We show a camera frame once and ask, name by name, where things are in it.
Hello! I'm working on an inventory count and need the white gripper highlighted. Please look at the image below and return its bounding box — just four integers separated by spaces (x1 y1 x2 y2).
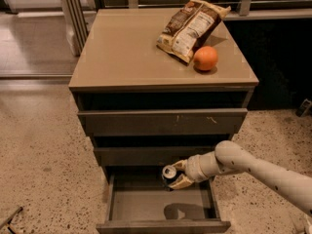
169 152 221 190

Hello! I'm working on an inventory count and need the blue pepsi can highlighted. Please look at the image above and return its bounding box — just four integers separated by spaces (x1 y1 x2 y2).
162 165 177 186

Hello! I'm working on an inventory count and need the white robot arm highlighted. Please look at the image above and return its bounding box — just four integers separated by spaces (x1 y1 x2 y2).
162 140 312 216

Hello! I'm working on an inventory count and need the grey middle drawer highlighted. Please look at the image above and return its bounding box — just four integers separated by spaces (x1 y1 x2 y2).
94 146 215 166

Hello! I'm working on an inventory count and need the grey open bottom drawer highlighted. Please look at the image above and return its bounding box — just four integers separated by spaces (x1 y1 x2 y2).
97 167 231 234

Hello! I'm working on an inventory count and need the grey top drawer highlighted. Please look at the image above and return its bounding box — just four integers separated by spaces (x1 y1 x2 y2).
78 108 247 137

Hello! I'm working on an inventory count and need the grey drawer cabinet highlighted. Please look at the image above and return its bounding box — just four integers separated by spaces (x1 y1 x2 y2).
69 9 258 176

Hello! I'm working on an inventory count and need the orange fruit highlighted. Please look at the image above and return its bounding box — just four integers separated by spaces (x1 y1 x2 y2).
194 46 218 71

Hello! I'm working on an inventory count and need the small grey floor device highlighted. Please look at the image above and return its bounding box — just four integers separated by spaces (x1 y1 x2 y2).
295 98 312 117

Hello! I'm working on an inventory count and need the brown chip bag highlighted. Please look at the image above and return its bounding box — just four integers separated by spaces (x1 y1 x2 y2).
157 0 231 63

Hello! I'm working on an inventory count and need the dark metal bar on floor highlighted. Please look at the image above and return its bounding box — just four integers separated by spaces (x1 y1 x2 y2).
0 207 23 234

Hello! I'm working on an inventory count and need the grey wall shelf rail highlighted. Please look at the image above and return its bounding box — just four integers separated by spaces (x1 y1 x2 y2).
91 0 312 21

